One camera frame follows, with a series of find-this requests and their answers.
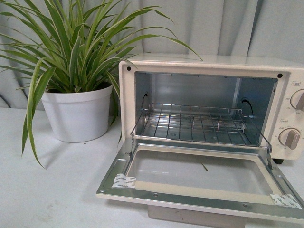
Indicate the oven glass door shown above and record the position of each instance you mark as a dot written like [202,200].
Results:
[168,177]

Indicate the white plastic flower pot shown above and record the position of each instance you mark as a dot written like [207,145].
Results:
[78,117]

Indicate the white Toshiba toaster oven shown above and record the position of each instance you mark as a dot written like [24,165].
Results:
[261,87]

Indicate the metal wire oven rack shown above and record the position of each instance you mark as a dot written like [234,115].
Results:
[199,125]

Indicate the upper beige temperature knob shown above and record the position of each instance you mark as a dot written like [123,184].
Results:
[297,100]

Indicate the grey backdrop curtain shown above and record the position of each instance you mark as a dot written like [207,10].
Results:
[253,28]

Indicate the green striped spider plant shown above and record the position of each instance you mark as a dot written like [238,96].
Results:
[69,50]

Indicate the lower beige timer knob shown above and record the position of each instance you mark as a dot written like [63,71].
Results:
[290,138]

